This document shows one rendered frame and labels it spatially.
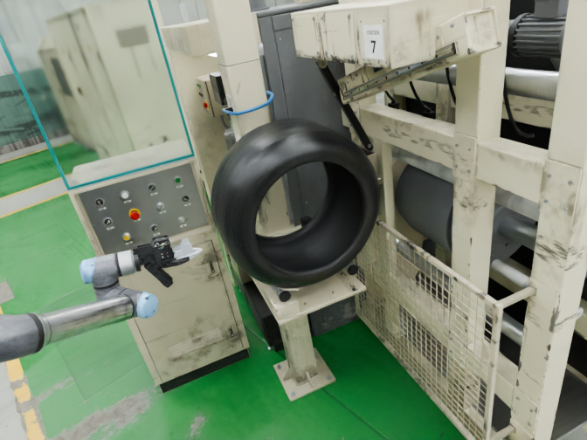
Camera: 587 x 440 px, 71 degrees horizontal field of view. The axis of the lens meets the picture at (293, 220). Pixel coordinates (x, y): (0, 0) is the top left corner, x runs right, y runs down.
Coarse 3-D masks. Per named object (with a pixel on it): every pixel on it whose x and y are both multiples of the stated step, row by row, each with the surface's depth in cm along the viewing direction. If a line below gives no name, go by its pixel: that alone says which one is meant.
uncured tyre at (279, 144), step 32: (256, 128) 141; (288, 128) 131; (320, 128) 132; (224, 160) 139; (256, 160) 125; (288, 160) 125; (320, 160) 128; (352, 160) 134; (224, 192) 130; (256, 192) 125; (352, 192) 165; (224, 224) 130; (320, 224) 172; (352, 224) 163; (256, 256) 134; (288, 256) 168; (320, 256) 165; (352, 256) 149
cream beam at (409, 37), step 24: (384, 0) 115; (408, 0) 96; (432, 0) 98; (456, 0) 101; (312, 24) 132; (336, 24) 118; (360, 24) 107; (384, 24) 98; (408, 24) 98; (432, 24) 101; (312, 48) 137; (336, 48) 122; (360, 48) 111; (384, 48) 101; (408, 48) 101; (432, 48) 103
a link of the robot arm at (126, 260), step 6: (120, 252) 129; (126, 252) 129; (132, 252) 130; (120, 258) 127; (126, 258) 127; (132, 258) 128; (120, 264) 126; (126, 264) 127; (132, 264) 127; (126, 270) 127; (132, 270) 128
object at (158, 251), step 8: (152, 240) 132; (160, 240) 133; (168, 240) 134; (136, 248) 128; (144, 248) 129; (152, 248) 130; (160, 248) 131; (168, 248) 130; (136, 256) 128; (144, 256) 131; (152, 256) 131; (160, 256) 130; (168, 256) 132; (136, 264) 128; (144, 264) 131; (160, 264) 132
